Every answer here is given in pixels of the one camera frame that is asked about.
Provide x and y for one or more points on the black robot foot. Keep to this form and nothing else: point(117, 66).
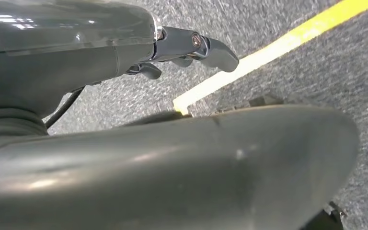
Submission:
point(320, 222)

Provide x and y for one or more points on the yellow floor tape square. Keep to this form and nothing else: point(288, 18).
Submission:
point(266, 50)

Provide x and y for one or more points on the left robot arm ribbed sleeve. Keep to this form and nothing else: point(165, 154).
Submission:
point(6, 123)

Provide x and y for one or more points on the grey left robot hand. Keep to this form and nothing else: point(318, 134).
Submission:
point(60, 47)

